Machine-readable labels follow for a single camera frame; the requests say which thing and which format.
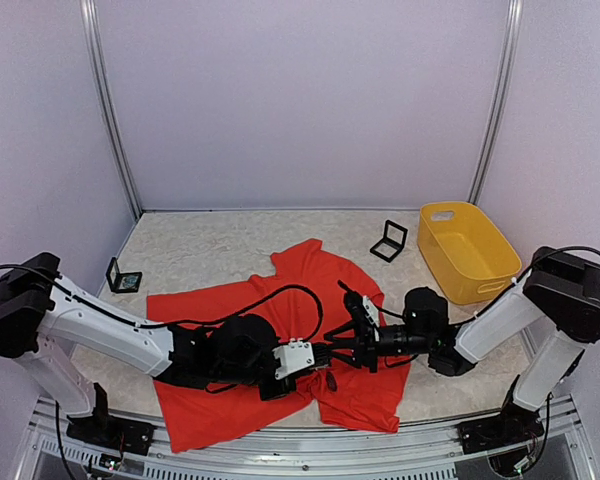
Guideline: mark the front aluminium rail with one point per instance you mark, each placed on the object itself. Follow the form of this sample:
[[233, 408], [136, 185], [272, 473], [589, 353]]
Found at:
[[420, 450]]

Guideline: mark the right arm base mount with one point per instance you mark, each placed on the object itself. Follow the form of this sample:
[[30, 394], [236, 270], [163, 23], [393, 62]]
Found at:
[[495, 432]]

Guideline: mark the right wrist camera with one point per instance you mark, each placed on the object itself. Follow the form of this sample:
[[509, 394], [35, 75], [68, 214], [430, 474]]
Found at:
[[362, 311]]

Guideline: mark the right aluminium frame post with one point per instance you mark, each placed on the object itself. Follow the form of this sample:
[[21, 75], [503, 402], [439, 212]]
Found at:
[[499, 99]]

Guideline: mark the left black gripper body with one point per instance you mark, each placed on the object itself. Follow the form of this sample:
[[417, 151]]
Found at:
[[288, 387]]

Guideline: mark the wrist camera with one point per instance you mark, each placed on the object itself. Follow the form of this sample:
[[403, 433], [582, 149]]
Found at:
[[362, 311], [298, 356]]

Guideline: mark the black case with yellow brooch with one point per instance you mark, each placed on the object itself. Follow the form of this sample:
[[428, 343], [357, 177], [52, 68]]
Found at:
[[392, 242]]

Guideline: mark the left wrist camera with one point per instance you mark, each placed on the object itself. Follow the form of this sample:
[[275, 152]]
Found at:
[[298, 356]]

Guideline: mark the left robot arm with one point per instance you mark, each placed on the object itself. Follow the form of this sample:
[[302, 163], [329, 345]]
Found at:
[[39, 305]]

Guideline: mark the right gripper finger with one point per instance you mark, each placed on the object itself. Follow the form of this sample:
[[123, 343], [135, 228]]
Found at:
[[344, 336], [328, 357]]

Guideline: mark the yellow plastic basket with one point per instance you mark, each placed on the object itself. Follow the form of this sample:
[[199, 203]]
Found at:
[[468, 256]]

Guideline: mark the left aluminium frame post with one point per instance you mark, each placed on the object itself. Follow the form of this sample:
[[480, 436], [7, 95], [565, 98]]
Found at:
[[98, 66]]

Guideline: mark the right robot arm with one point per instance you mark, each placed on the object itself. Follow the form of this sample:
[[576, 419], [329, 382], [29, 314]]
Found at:
[[561, 285]]

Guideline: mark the yellow sunflower brooch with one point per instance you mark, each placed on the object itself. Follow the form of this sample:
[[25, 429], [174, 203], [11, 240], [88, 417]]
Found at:
[[331, 382]]

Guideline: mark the black case with teal brooch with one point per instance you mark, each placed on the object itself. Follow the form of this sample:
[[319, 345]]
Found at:
[[112, 276]]

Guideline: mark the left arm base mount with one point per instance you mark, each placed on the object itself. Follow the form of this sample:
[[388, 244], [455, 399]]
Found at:
[[115, 433]]

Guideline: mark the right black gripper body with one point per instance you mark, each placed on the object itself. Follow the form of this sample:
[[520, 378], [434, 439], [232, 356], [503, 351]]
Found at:
[[367, 347]]

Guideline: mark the aluminium frame post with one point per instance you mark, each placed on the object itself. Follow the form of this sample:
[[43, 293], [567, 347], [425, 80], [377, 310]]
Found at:
[[499, 99], [98, 66]]

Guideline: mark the red t-shirt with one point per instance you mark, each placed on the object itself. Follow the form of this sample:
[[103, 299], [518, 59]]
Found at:
[[364, 401]]

